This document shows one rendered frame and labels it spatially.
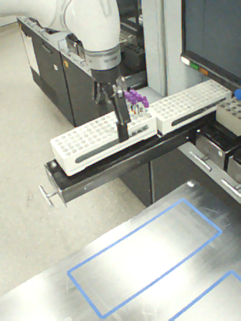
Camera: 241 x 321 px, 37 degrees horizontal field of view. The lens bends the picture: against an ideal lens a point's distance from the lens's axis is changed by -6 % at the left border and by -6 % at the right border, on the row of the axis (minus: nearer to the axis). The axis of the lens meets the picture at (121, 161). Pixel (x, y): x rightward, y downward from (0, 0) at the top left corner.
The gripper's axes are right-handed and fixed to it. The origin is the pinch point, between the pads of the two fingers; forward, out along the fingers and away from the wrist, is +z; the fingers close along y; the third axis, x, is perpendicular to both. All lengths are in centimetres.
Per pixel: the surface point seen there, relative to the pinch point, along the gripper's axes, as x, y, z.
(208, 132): 25.2, 12.8, 7.1
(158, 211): -4.9, 28.3, 6.8
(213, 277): -6, 51, 7
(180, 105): 23.4, 1.3, 2.5
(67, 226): -13, -47, 88
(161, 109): 17.2, -0.7, 2.3
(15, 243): -42, -53, 88
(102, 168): -8.0, 5.6, 8.0
